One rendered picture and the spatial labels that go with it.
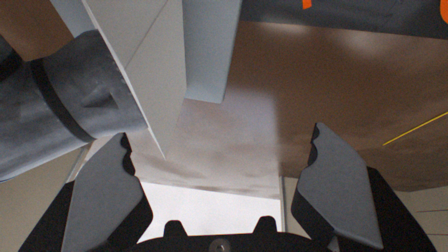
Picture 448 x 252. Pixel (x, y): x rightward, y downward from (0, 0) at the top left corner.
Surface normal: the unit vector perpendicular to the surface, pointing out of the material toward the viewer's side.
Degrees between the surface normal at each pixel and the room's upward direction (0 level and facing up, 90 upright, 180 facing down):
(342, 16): 0
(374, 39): 0
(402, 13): 0
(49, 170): 90
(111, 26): 90
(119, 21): 90
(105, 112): 29
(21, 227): 90
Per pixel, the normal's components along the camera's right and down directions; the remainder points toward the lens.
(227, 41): -0.11, 0.85
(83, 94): 0.20, 0.30
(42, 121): 0.55, 0.31
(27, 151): 0.59, 0.66
